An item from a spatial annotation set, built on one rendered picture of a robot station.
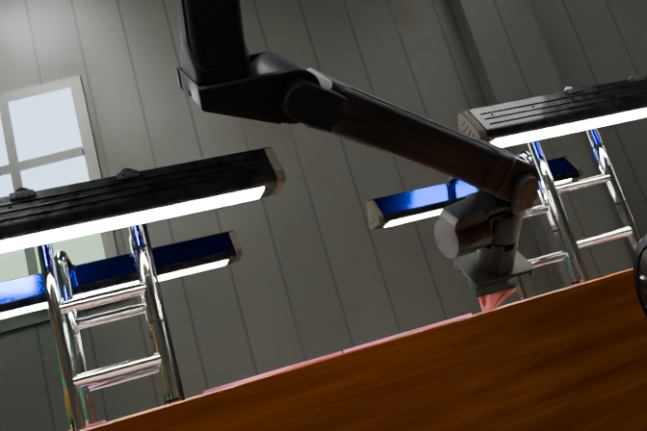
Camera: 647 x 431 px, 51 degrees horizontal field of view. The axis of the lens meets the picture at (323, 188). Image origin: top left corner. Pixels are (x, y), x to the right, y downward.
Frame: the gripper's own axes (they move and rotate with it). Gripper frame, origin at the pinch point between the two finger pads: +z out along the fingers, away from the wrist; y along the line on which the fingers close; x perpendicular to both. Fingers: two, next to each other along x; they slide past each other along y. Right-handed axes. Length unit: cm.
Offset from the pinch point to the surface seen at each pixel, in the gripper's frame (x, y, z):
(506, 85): -158, -118, 47
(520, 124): -21.3, -17.8, -18.9
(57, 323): -25, 64, 3
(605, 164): -29, -48, 0
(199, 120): -200, 8, 61
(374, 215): -61, -9, 24
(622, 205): -22, -48, 6
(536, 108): -24.3, -23.2, -19.7
